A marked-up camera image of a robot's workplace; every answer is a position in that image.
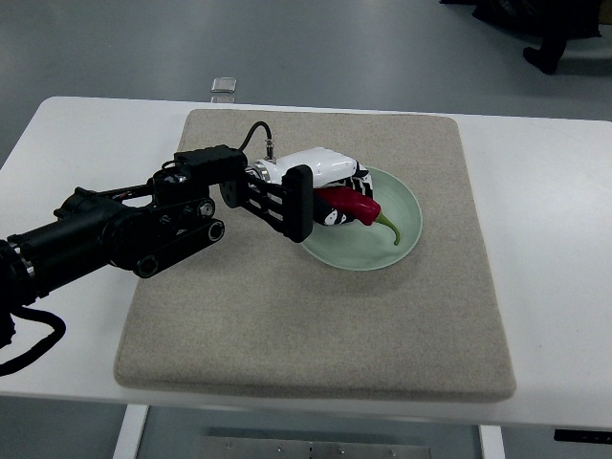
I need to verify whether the light green plate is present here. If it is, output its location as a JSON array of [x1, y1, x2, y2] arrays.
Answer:
[[302, 167, 423, 271]]

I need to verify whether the person's black shoe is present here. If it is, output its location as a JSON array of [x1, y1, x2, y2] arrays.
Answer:
[[522, 37, 567, 75]]

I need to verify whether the red chili pepper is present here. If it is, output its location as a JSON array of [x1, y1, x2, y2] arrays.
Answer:
[[315, 186, 401, 246]]

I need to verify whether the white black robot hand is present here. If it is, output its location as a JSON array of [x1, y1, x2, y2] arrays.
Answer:
[[253, 147, 373, 198]]

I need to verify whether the white table leg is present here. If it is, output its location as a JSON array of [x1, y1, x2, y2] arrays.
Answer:
[[112, 404, 149, 459]]

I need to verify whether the black table control panel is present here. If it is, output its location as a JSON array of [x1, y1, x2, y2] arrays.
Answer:
[[554, 429, 612, 445]]

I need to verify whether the black braided cable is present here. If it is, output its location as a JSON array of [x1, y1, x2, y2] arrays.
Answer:
[[0, 305, 67, 377]]

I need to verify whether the beige felt mat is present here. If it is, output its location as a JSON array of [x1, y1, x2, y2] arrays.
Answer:
[[115, 109, 516, 402]]

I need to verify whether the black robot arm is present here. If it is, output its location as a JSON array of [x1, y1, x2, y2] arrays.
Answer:
[[1, 144, 314, 312]]

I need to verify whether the small clear plastic box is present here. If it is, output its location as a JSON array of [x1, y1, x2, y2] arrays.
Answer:
[[210, 76, 237, 94]]

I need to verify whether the grey metal base plate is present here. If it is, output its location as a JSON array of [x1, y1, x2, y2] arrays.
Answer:
[[198, 436, 431, 459]]

